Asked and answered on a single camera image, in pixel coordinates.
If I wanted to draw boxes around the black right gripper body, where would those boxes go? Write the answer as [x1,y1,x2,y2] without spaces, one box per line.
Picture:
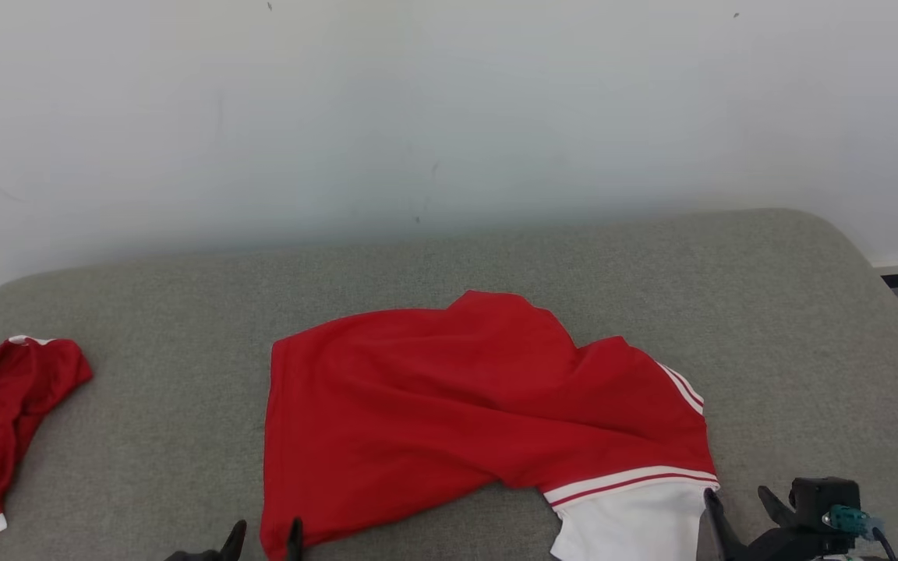
[744,526,886,561]

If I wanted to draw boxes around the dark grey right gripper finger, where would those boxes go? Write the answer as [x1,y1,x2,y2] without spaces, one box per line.
[756,484,799,532]
[702,488,749,561]

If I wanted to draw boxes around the red shorts with white stripes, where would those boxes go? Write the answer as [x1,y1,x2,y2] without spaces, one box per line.
[259,290,722,561]

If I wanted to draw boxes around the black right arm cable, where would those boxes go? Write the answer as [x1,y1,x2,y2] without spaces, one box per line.
[870,524,898,561]

